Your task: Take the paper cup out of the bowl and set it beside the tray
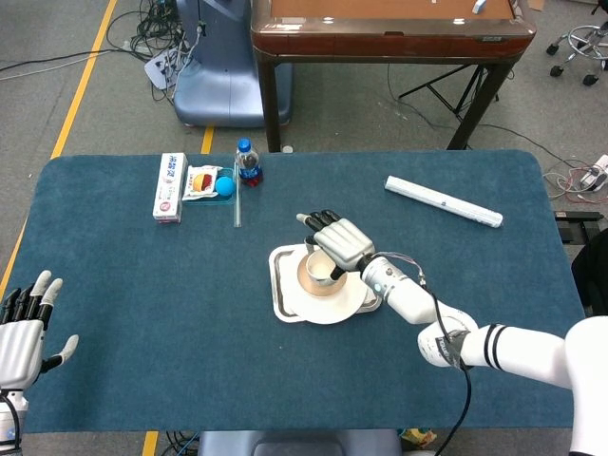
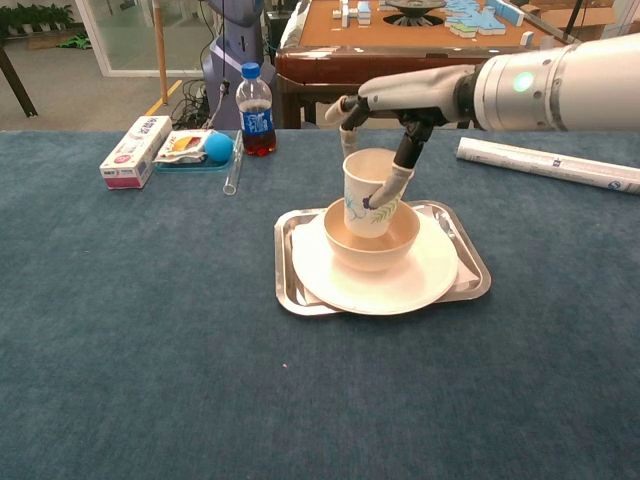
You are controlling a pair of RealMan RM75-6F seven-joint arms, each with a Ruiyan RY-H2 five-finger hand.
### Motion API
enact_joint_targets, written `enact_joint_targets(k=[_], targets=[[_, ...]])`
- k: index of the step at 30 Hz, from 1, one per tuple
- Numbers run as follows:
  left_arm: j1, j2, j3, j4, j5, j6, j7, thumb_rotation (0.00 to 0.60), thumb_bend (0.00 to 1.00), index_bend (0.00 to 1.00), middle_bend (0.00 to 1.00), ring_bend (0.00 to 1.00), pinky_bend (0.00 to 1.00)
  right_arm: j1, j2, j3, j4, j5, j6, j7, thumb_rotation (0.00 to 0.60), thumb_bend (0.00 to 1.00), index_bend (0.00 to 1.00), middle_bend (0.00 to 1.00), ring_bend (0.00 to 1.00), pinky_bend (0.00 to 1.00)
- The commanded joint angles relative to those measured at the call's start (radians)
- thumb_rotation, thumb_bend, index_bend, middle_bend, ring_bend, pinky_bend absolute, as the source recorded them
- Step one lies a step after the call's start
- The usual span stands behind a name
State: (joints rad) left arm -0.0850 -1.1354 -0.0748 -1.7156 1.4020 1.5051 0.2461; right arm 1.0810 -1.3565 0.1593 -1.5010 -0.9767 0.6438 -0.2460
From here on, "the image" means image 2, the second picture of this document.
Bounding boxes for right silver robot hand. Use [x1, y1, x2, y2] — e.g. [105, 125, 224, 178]
[324, 63, 477, 210]

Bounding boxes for white flower print paper cup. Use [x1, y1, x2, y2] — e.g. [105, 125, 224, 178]
[342, 148, 416, 239]

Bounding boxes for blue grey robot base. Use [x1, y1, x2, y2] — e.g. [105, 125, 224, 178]
[201, 0, 277, 132]

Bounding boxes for silver metal tray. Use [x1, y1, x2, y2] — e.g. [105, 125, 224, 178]
[273, 199, 492, 318]

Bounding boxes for black mahjong table centre dome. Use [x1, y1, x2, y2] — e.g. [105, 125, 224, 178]
[383, 0, 447, 26]

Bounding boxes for brown mahjong table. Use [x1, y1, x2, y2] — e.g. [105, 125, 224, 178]
[273, 0, 581, 130]

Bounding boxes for white rolled film pack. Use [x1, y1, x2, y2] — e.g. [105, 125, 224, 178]
[454, 136, 640, 196]

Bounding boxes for cola bottle blue cap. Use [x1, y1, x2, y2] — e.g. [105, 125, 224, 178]
[234, 62, 278, 158]

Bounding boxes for beige bowl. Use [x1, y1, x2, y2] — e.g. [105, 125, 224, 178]
[323, 197, 421, 274]

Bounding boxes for brown cardboard box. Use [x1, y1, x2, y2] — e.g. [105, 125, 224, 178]
[519, 0, 621, 49]

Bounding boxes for clear glass tube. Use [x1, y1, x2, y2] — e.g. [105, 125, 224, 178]
[222, 130, 245, 197]

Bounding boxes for blue ball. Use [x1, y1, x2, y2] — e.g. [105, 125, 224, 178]
[203, 131, 235, 165]

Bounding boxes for white round plate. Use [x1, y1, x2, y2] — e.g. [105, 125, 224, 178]
[291, 209, 460, 316]

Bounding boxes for white snack packet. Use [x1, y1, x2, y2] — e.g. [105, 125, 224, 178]
[152, 128, 216, 165]

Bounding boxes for wooden pole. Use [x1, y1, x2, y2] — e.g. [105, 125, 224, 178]
[152, 0, 170, 106]

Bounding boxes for white pink toothpaste box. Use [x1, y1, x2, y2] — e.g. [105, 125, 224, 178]
[99, 115, 174, 191]

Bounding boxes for white framed glass partition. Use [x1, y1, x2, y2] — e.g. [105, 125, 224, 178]
[74, 0, 214, 79]

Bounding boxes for blue table cloth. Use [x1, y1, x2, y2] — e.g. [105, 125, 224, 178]
[0, 128, 640, 480]

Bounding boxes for potted green plants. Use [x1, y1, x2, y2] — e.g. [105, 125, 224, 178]
[0, 2, 76, 36]

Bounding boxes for black table leg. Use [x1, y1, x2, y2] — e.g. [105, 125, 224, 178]
[0, 43, 39, 119]

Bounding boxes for black floor cable bundle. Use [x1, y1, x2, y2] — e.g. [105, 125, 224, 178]
[172, 78, 217, 131]

